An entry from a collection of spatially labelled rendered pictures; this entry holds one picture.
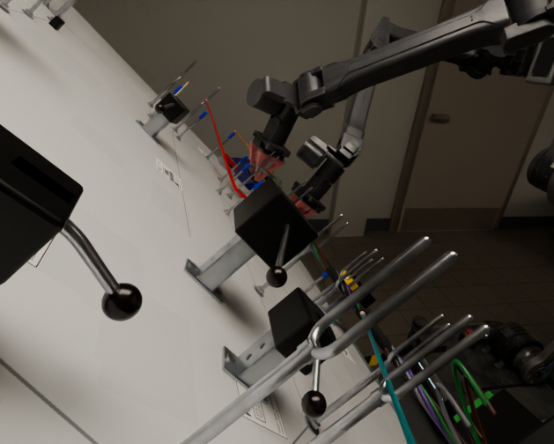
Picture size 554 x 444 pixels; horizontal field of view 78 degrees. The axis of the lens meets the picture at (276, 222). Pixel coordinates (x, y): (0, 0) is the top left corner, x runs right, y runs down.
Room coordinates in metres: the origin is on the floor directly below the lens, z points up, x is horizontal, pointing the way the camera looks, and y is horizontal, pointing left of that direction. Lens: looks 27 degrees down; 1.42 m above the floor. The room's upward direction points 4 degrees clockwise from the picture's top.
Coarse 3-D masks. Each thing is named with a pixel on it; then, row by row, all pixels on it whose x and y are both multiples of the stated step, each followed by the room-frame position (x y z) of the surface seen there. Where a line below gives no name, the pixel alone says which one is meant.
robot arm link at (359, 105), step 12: (384, 36) 1.15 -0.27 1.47; (372, 48) 1.13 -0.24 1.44; (360, 96) 1.03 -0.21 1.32; (372, 96) 1.04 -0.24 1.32; (348, 108) 1.03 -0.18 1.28; (360, 108) 1.00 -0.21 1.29; (348, 120) 0.97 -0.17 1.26; (360, 120) 0.97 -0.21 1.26; (348, 132) 0.93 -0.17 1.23; (360, 132) 0.93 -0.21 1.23; (336, 144) 0.96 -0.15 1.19; (360, 144) 0.90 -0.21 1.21
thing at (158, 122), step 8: (168, 96) 0.54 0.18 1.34; (176, 96) 0.58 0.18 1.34; (160, 104) 0.50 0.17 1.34; (168, 104) 0.52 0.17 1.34; (176, 104) 0.54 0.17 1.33; (160, 112) 0.50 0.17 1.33; (168, 112) 0.54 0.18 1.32; (176, 112) 0.54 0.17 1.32; (184, 112) 0.55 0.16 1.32; (136, 120) 0.54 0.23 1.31; (152, 120) 0.54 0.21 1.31; (160, 120) 0.55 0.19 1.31; (168, 120) 0.54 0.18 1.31; (176, 120) 0.55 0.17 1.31; (144, 128) 0.54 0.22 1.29; (152, 128) 0.54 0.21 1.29; (160, 128) 0.54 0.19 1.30; (152, 136) 0.54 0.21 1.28
